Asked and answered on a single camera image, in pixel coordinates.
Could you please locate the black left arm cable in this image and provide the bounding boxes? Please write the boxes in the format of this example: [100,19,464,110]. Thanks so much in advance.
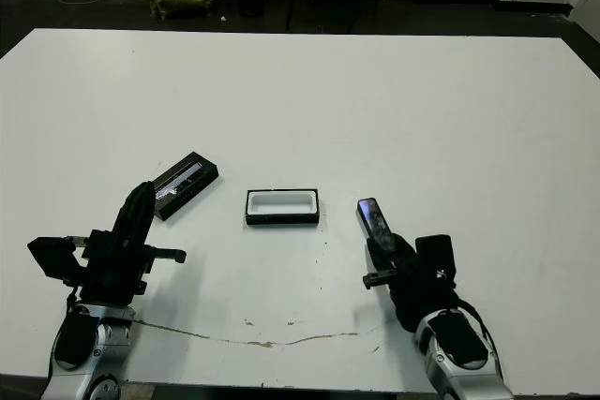
[45,284,82,374]

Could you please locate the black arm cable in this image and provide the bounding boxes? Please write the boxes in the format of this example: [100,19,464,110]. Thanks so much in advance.
[450,297,499,374]
[45,284,82,374]

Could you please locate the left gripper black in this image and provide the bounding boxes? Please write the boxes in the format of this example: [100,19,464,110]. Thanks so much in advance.
[65,181,188,304]

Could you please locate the black box lid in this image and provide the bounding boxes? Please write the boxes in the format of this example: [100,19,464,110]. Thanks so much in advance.
[150,151,220,222]

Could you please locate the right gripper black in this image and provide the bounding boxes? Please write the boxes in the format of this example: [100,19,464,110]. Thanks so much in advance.
[362,233,459,332]

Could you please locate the slim black camera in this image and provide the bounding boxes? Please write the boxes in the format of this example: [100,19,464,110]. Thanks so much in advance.
[356,196,396,255]

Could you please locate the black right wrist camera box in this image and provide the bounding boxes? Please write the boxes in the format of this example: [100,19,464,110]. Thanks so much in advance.
[413,232,457,289]

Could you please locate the black box with white tray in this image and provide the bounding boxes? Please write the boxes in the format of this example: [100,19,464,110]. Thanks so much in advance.
[244,187,322,230]

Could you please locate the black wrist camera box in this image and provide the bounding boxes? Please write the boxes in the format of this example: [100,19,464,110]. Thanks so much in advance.
[26,236,82,285]
[413,232,457,289]

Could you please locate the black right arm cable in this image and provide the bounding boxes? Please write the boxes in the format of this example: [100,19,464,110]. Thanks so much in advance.
[450,297,499,374]

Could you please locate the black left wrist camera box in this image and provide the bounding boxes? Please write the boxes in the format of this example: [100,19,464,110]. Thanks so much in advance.
[26,236,82,285]

